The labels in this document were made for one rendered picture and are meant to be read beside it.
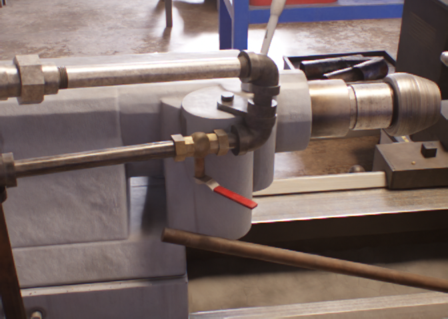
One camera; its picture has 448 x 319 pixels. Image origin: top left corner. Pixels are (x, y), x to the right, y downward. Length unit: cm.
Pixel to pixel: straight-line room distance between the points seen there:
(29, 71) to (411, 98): 52
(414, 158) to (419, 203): 10
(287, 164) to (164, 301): 209
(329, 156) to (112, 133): 225
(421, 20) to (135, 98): 176
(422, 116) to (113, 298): 47
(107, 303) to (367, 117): 42
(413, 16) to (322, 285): 151
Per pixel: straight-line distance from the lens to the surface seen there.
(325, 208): 118
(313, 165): 294
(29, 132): 84
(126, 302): 88
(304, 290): 118
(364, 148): 311
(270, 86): 73
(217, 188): 74
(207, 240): 77
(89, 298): 87
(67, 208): 86
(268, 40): 83
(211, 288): 117
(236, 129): 74
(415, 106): 93
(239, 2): 269
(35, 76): 63
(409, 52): 257
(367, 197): 123
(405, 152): 130
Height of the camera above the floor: 150
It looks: 30 degrees down
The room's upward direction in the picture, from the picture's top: straight up
